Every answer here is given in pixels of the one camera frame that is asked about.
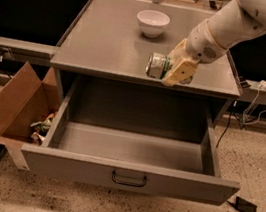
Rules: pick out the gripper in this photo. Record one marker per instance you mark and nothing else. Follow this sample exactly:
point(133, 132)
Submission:
point(202, 45)

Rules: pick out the green white 7up can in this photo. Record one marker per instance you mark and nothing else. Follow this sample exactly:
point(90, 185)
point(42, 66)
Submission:
point(158, 65)

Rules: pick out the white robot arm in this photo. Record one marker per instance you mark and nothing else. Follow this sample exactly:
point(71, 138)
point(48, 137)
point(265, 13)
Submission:
point(237, 21)

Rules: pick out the open grey top drawer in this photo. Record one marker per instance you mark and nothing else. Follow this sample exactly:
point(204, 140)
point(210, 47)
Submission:
point(92, 136)

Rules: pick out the white ceramic bowl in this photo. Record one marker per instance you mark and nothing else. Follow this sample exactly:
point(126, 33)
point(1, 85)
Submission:
point(152, 23)

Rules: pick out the grey metal cabinet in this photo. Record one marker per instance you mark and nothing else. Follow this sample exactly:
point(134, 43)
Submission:
point(107, 43)

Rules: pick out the black power adapter on floor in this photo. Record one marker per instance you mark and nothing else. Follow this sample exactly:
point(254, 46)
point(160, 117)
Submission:
point(242, 205)

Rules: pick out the crumpled trash in box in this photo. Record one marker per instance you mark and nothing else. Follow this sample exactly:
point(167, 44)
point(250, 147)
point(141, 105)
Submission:
point(40, 129)

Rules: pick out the brown cardboard box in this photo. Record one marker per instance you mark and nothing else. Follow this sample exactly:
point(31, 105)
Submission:
point(26, 99)

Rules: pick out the black drawer handle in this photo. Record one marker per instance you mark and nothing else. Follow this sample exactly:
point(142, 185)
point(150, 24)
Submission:
point(127, 181)

